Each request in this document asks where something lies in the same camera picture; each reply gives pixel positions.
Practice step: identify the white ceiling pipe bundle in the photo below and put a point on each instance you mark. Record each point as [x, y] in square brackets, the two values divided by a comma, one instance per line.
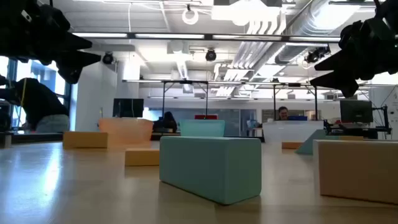
[255, 53]

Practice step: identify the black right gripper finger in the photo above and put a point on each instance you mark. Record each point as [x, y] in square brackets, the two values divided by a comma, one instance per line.
[342, 82]
[339, 62]

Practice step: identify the long orange foam block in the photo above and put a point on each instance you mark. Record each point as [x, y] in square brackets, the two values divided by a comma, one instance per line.
[290, 145]
[85, 140]
[142, 157]

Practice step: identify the silver ventilation duct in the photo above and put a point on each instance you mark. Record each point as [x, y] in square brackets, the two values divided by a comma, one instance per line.
[311, 21]

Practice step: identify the black monitor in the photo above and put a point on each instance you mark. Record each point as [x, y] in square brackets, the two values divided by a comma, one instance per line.
[356, 111]
[128, 108]

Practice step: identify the clear plastic bin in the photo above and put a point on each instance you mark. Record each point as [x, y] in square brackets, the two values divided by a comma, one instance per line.
[289, 132]

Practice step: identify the teal translucent plastic bin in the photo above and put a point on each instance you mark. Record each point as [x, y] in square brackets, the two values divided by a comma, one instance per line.
[202, 128]

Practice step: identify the person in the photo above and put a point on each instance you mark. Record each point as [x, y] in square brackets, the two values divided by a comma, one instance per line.
[283, 112]
[169, 121]
[40, 102]

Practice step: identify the black metal stand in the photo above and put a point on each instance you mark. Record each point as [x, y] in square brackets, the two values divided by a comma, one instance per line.
[385, 118]

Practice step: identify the red rectangular panel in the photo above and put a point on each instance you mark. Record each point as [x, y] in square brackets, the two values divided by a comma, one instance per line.
[206, 117]

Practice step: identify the black ceiling camera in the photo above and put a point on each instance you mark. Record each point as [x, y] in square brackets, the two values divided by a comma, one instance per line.
[211, 55]
[108, 58]
[314, 56]

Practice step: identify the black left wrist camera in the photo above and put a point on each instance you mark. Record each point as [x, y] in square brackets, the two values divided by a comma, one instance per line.
[54, 17]

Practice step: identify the linear ceiling light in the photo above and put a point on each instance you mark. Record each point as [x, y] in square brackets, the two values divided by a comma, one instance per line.
[169, 36]
[248, 37]
[314, 39]
[99, 35]

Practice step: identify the long teal foam block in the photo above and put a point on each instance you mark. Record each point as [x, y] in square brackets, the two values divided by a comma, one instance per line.
[211, 168]

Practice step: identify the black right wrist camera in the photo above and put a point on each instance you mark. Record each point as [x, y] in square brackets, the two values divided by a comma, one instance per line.
[351, 34]

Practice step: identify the blue screen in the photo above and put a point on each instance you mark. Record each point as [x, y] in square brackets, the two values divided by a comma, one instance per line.
[297, 118]

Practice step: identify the orange translucent plastic bin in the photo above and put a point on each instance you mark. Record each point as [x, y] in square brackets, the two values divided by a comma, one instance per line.
[130, 130]

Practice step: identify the wooden block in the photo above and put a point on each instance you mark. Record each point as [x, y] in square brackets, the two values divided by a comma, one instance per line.
[357, 171]

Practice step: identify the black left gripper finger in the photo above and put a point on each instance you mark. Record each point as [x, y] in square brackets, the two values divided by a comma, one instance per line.
[74, 42]
[73, 65]

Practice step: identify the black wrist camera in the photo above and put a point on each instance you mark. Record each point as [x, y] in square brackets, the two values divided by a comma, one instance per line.
[54, 17]
[351, 34]

